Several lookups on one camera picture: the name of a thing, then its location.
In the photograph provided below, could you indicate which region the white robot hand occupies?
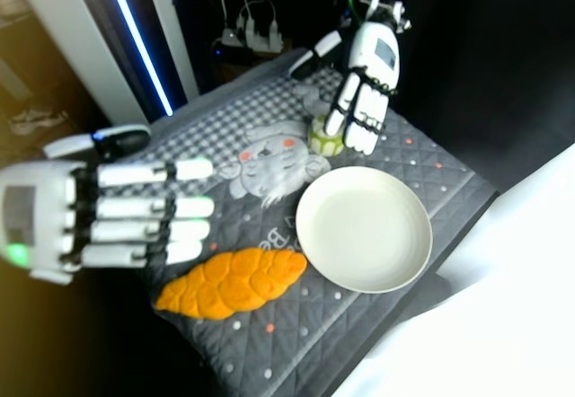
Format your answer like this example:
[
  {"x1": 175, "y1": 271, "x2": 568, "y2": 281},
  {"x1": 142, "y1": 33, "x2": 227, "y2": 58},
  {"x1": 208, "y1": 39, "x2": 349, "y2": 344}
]
[
  {"x1": 289, "y1": 22, "x2": 403, "y2": 155},
  {"x1": 0, "y1": 123, "x2": 216, "y2": 286}
]

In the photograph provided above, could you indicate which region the green and white toy cupcake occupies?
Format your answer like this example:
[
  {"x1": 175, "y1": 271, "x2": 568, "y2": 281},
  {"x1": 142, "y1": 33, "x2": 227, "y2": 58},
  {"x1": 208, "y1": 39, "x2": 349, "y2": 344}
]
[{"x1": 307, "y1": 113, "x2": 347, "y2": 158}]

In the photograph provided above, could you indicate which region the orange braided bread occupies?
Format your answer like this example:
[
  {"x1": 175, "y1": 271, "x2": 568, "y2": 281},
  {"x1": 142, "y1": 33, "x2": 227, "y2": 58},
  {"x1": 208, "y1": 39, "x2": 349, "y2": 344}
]
[{"x1": 153, "y1": 247, "x2": 309, "y2": 322}]

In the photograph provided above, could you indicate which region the white round plate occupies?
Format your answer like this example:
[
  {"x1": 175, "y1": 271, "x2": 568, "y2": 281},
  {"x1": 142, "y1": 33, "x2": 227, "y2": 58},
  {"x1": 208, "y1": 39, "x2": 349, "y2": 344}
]
[{"x1": 295, "y1": 166, "x2": 434, "y2": 294}]

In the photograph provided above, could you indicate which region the white shoe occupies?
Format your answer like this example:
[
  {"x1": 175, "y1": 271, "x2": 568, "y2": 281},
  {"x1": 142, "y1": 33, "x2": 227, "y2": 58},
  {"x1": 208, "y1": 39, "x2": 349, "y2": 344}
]
[{"x1": 8, "y1": 107, "x2": 68, "y2": 136}]

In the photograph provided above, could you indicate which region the white power strip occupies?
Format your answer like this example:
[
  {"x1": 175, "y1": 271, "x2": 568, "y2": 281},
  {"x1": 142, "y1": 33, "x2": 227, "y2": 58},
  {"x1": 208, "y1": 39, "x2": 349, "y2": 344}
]
[{"x1": 218, "y1": 24, "x2": 285, "y2": 53}]

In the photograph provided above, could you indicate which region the white column with blue light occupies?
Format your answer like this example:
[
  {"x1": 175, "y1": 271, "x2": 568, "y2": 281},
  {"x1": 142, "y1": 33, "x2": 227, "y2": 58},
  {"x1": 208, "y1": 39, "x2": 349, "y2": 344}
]
[{"x1": 6, "y1": 0, "x2": 199, "y2": 125}]

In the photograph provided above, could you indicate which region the grey quilt with bear print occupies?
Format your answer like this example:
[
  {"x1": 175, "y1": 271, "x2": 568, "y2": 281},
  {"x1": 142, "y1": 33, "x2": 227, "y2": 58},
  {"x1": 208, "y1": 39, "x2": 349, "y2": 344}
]
[{"x1": 107, "y1": 49, "x2": 500, "y2": 397}]

